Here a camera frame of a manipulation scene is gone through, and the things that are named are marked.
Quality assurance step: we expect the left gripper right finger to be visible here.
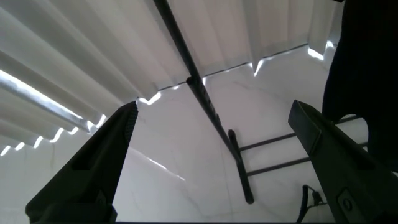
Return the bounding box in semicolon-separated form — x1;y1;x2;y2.
287;99;398;223

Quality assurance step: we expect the black cable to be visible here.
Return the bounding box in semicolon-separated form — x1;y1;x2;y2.
296;184;328;223

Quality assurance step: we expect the white curtain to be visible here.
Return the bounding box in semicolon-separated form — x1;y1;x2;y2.
0;0;345;156

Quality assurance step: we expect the black garment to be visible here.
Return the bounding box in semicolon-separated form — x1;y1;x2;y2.
322;0;398;172

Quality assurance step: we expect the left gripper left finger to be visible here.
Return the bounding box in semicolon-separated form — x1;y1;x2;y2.
25;101;139;223

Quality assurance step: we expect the black clothes rack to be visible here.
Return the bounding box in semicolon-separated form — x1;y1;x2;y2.
153;0;369;205

